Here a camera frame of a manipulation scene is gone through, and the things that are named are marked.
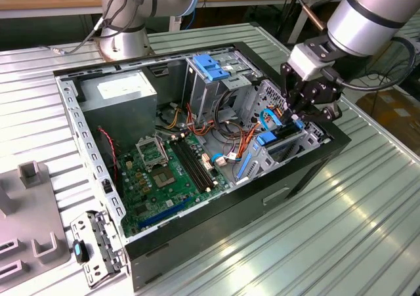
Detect blue wire white plug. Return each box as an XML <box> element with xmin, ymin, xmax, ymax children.
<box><xmin>211</xmin><ymin>152</ymin><xmax>238</xmax><ymax>167</ymax></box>

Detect black latch blue stripe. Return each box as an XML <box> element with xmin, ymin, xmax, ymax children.
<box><xmin>71</xmin><ymin>239</ymin><xmax>91</xmax><ymax>264</ymax></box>

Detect CPU socket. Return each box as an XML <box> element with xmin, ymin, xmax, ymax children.
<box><xmin>150</xmin><ymin>165</ymin><xmax>179</xmax><ymax>190</ymax></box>

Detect orange power wire black plug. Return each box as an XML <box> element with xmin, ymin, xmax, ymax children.
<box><xmin>267</xmin><ymin>104</ymin><xmax>295</xmax><ymax>126</ymax></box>

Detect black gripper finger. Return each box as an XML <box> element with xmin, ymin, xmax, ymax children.
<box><xmin>280</xmin><ymin>62</ymin><xmax>311</xmax><ymax>121</ymax></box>
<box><xmin>295</xmin><ymin>105</ymin><xmax>343</xmax><ymax>122</ymax></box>

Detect yellow wire bundle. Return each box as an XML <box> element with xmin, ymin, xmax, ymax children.
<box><xmin>166</xmin><ymin>108</ymin><xmax>182</xmax><ymax>129</ymax></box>

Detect black cable metal connector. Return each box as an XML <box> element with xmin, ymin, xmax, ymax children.
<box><xmin>39</xmin><ymin>16</ymin><xmax>108</xmax><ymax>56</ymax></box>

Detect grey parts rack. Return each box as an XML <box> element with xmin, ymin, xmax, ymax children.
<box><xmin>0</xmin><ymin>160</ymin><xmax>72</xmax><ymax>281</ymax></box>

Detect black RAM slot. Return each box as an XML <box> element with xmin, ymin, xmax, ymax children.
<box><xmin>177</xmin><ymin>137</ymin><xmax>212</xmax><ymax>190</ymax></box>
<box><xmin>173</xmin><ymin>138</ymin><xmax>209</xmax><ymax>192</ymax></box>
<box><xmin>169</xmin><ymin>140</ymin><xmax>205</xmax><ymax>194</ymax></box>
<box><xmin>180</xmin><ymin>135</ymin><xmax>217</xmax><ymax>188</ymax></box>

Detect metal socket cover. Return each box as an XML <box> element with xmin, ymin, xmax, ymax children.
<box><xmin>135</xmin><ymin>134</ymin><xmax>169</xmax><ymax>171</ymax></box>

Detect blue expansion slot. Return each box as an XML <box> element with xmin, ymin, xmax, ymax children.
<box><xmin>137</xmin><ymin>196</ymin><xmax>193</xmax><ymax>230</ymax></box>

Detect orange red wire bundle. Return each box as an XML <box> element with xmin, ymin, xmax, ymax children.
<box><xmin>184</xmin><ymin>102</ymin><xmax>264</xmax><ymax>161</ymax></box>

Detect blue drive cage latch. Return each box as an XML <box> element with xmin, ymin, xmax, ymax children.
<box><xmin>192</xmin><ymin>54</ymin><xmax>231</xmax><ymax>83</ymax></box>

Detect grey power supply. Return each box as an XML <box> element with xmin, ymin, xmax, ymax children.
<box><xmin>77</xmin><ymin>69</ymin><xmax>158</xmax><ymax>150</ymax></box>

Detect grey metal disk bay cage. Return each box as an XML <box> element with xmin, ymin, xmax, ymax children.
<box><xmin>233</xmin><ymin>78</ymin><xmax>331</xmax><ymax>187</ymax></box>

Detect black hanging cables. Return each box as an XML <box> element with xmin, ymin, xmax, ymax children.
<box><xmin>277</xmin><ymin>0</ymin><xmax>298</xmax><ymax>45</ymax></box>

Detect black cable copper sleeve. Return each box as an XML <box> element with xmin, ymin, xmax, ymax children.
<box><xmin>287</xmin><ymin>0</ymin><xmax>329</xmax><ymax>32</ymax></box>

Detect red black fan wire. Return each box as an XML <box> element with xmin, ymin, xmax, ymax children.
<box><xmin>97</xmin><ymin>127</ymin><xmax>119</xmax><ymax>187</ymax></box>

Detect green motherboard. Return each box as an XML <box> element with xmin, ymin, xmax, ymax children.
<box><xmin>116</xmin><ymin>132</ymin><xmax>231</xmax><ymax>240</ymax></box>

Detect metal expansion bracket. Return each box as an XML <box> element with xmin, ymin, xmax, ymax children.
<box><xmin>70</xmin><ymin>210</ymin><xmax>128</xmax><ymax>289</ymax></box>

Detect black PC case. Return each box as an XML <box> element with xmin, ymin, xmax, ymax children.
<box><xmin>52</xmin><ymin>41</ymin><xmax>352</xmax><ymax>293</ymax></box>

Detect blue data wire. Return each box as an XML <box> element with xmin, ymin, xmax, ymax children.
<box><xmin>260</xmin><ymin>107</ymin><xmax>285</xmax><ymax>131</ymax></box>

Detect large cardboard box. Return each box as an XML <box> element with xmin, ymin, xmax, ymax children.
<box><xmin>355</xmin><ymin>91</ymin><xmax>420</xmax><ymax>148</ymax></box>

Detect grey optical drive cage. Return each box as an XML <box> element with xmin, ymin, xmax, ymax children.
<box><xmin>181</xmin><ymin>51</ymin><xmax>264</xmax><ymax>126</ymax></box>

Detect black wire bundle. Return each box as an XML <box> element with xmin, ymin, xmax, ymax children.
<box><xmin>212</xmin><ymin>91</ymin><xmax>245</xmax><ymax>143</ymax></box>

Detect thick black camera cable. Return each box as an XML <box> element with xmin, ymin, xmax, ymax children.
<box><xmin>323</xmin><ymin>36</ymin><xmax>417</xmax><ymax>93</ymax></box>

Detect hard disk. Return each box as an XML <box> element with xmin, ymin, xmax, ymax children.
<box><xmin>236</xmin><ymin>120</ymin><xmax>305</xmax><ymax>182</ymax></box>

